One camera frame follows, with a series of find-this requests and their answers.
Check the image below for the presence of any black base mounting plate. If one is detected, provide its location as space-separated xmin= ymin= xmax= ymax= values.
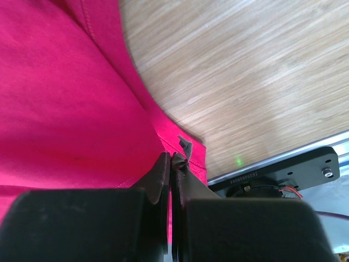
xmin=209 ymin=146 xmax=340 ymax=199

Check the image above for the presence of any magenta pink t-shirt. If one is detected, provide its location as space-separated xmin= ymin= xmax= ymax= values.
xmin=1 ymin=1 xmax=207 ymax=217

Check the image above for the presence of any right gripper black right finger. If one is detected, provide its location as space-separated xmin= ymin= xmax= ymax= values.
xmin=171 ymin=138 xmax=335 ymax=261

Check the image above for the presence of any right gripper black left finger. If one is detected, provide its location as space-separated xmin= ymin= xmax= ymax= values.
xmin=1 ymin=153 xmax=170 ymax=261

